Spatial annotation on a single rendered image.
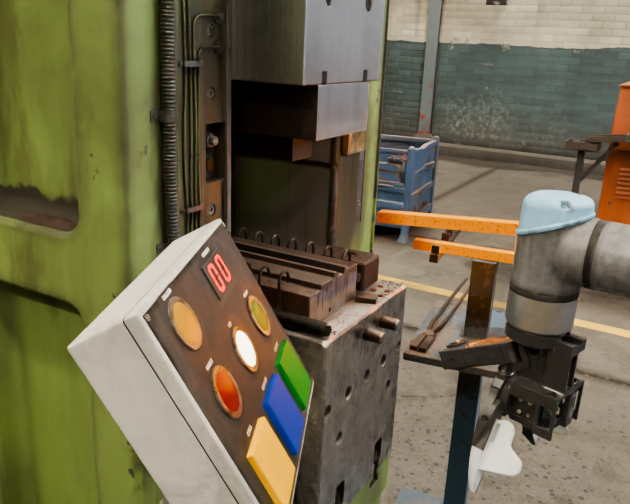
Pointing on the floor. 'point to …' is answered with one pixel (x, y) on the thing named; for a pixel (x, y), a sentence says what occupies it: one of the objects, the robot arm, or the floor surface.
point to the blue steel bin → (406, 176)
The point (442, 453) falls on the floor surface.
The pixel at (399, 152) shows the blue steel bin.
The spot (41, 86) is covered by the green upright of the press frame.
